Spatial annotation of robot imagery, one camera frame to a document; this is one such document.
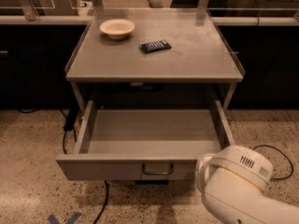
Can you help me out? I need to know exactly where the grey top drawer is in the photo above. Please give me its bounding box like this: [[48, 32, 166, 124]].
[[56, 100, 235, 180]]

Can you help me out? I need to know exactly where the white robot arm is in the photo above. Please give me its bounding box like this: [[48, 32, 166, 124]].
[[195, 146, 299, 224]]

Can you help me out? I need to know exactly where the grey drawer cabinet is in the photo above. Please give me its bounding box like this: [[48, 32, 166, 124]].
[[64, 7, 247, 114]]

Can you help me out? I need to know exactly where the blue snack packet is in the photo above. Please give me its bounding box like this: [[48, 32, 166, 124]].
[[140, 40, 172, 53]]

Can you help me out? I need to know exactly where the black power adapter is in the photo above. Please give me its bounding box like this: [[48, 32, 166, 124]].
[[64, 108, 78, 132]]

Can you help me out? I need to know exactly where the white bowl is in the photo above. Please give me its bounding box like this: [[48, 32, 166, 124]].
[[99, 19, 135, 40]]

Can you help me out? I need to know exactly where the blue tape cross mark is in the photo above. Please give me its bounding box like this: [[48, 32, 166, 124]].
[[46, 212, 82, 224]]

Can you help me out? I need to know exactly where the long background counter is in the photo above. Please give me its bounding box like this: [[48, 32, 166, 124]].
[[0, 8, 299, 27]]

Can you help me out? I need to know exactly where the metal top drawer handle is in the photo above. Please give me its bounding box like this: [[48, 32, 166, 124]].
[[142, 164, 174, 175]]

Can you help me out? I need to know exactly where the black cable left floor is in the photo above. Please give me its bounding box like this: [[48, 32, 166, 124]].
[[16, 107, 110, 224]]

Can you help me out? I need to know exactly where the black cable floor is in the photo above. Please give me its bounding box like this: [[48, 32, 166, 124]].
[[16, 107, 110, 224], [251, 144, 295, 181]]

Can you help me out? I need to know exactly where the black cable right floor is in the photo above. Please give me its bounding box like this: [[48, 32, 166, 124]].
[[251, 144, 295, 181]]

